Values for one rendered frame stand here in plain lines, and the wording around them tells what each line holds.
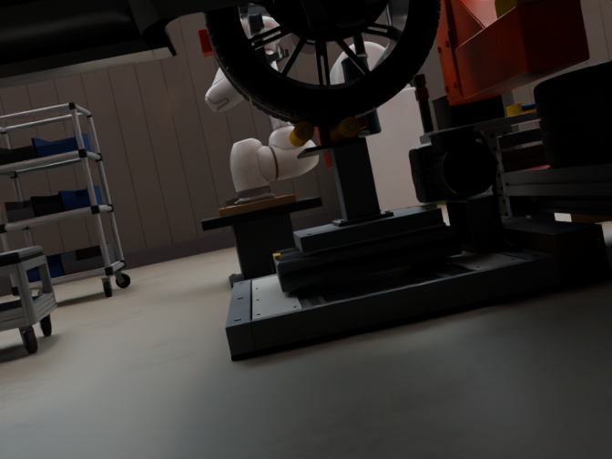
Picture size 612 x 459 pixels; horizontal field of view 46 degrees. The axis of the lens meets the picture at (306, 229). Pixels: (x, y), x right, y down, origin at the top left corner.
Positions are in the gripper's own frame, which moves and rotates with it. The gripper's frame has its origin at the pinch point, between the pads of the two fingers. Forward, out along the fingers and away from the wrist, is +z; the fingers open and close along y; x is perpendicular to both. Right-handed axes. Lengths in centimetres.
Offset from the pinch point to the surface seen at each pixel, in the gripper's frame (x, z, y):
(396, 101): -4, -242, -98
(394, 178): -56, -242, -86
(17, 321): -71, 13, 96
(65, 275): -68, -124, 115
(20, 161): -7, -122, 123
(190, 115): 22, -306, 46
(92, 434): -83, 120, 50
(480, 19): -11, 49, -60
